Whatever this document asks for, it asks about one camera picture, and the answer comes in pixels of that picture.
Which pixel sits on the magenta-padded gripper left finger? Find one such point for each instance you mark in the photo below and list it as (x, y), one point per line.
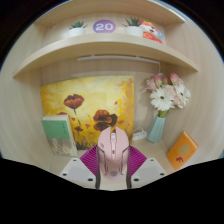
(76, 171)

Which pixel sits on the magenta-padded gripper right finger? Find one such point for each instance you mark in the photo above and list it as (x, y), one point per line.
(148, 171)

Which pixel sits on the pink computer mouse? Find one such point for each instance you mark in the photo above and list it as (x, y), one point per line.
(113, 153)

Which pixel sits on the orange covered book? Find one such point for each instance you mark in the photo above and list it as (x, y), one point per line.
(182, 151)

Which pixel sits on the pale teal faceted vase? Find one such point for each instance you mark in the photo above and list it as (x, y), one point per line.
(156, 130)

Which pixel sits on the green covered book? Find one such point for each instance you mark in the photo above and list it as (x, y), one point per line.
(58, 133)

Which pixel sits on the yellow poppy flower painting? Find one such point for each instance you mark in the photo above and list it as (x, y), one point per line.
(90, 96)

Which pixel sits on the pink and white flower bouquet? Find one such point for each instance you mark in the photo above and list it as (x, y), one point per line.
(165, 96)

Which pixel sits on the slim white light bar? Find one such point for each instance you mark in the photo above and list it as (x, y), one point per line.
(116, 58)

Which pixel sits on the light wooden shelf board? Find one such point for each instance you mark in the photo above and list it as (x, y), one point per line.
(106, 6)
(103, 45)

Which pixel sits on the red and white plush toy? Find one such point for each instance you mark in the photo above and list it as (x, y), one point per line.
(151, 32)

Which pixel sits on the small white potted plant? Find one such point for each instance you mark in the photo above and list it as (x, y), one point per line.
(134, 30)
(76, 31)

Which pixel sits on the round purple number disc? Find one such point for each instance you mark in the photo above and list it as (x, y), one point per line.
(104, 26)

